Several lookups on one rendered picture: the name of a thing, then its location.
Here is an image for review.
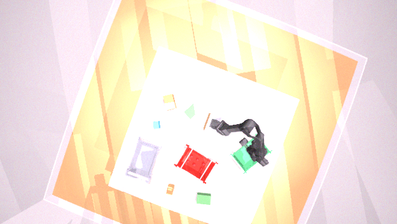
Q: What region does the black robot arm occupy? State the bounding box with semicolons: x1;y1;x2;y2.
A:
209;118;269;167

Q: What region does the small light blue block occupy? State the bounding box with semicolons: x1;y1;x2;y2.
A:
152;121;160;129

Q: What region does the red plastic tray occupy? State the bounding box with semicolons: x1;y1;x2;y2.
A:
174;144;219;184

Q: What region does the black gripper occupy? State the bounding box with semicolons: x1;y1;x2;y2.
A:
239;137;256;162

